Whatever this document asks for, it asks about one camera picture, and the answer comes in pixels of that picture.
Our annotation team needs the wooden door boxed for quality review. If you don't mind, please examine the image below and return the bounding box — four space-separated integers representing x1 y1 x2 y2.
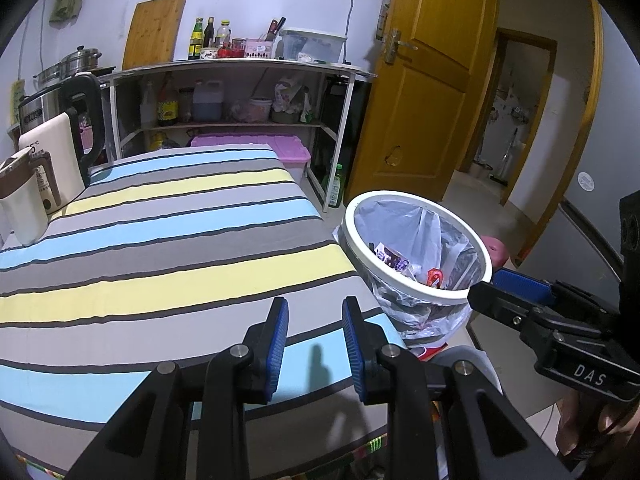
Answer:
345 0 501 203

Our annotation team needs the clear container white lid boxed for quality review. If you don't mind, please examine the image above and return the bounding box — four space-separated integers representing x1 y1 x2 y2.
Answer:
277 28 348 63

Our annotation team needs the striped table cloth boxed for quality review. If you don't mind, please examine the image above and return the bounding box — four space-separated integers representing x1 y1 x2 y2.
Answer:
0 144 408 476

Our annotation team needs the yellowed wall outlet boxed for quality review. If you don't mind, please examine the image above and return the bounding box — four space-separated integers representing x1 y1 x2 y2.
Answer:
10 80 26 126

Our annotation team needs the green oil bottle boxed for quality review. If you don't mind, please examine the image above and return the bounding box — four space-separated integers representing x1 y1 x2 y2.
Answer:
187 16 204 61

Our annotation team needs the metal door handle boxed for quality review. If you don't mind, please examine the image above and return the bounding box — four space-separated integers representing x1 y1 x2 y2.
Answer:
384 29 418 65

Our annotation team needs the large soy sauce bottle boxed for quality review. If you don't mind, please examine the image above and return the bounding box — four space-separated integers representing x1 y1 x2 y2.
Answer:
156 77 179 127

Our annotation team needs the white plastic bottle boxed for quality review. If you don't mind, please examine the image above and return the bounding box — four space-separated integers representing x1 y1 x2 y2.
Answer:
140 82 157 128

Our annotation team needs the wooden cutting board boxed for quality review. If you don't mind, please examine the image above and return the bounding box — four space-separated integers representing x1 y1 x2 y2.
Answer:
122 0 187 70

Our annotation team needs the steel steamer pot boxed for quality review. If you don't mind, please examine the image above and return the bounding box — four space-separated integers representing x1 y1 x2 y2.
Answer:
32 46 103 86

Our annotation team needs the translucent bin liner bag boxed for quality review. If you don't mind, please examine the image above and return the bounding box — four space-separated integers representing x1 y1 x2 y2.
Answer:
332 200 488 348

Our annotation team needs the storage box with pink lid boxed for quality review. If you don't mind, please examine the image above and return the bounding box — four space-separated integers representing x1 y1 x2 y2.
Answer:
190 132 311 181

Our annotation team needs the mop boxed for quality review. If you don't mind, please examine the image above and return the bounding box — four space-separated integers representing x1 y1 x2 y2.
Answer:
490 127 523 186

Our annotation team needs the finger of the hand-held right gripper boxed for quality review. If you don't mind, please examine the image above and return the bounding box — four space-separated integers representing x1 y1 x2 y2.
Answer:
492 267 566 311
467 280 551 341

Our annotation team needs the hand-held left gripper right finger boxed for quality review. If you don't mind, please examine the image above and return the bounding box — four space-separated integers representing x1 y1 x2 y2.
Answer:
341 296 573 480

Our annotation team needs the white shelf rack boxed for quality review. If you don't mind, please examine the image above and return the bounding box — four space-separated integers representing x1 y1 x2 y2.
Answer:
100 57 377 213

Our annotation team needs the pink plastic stool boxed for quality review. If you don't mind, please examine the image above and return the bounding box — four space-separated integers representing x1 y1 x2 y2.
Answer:
480 235 511 271

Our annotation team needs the white jug with brown lid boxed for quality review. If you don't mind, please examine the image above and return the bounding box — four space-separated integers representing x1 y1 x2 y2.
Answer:
0 147 63 247

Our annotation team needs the person's right hand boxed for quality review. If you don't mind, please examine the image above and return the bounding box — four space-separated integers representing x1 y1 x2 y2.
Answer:
555 392 640 456

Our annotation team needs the purple milk carton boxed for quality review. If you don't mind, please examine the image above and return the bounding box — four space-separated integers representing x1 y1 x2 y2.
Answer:
372 242 413 273

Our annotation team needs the white round trash bin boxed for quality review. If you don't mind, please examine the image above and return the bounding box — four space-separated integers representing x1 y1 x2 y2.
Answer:
342 190 493 351

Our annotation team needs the green glass bottle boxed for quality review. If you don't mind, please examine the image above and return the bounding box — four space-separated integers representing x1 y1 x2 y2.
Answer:
325 164 346 209

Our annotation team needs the dark plastic jug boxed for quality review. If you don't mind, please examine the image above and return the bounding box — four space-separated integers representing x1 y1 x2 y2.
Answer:
192 80 223 122

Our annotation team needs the bundle of plastic bags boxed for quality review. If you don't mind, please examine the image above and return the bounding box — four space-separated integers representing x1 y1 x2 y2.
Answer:
272 75 311 113

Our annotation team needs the pink utensil basket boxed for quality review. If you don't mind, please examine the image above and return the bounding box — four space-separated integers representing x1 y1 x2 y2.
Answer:
244 37 278 59

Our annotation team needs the white electric kettle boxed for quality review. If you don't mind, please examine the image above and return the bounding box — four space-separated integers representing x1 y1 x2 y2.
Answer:
19 111 86 211

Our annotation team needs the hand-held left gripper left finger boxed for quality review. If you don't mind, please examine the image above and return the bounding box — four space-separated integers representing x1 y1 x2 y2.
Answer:
65 296 291 480

